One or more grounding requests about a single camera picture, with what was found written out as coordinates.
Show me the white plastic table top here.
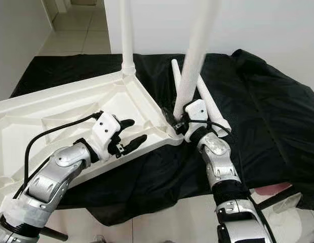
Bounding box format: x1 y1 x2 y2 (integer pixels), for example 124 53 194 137
0 68 184 206

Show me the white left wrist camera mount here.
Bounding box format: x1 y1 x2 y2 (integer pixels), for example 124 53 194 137
94 111 125 161

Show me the white plastic table leg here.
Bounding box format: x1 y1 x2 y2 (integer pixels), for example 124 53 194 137
171 59 183 102
195 73 232 138
121 0 136 76
173 0 222 119

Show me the black metal pole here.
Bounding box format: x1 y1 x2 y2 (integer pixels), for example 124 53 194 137
41 228 69 241

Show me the black cloth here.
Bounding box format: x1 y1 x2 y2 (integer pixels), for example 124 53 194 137
10 48 314 228

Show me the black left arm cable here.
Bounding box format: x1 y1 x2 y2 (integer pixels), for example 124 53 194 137
15 111 104 200

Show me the pink plastic seat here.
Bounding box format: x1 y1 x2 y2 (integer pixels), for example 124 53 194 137
253 183 292 197

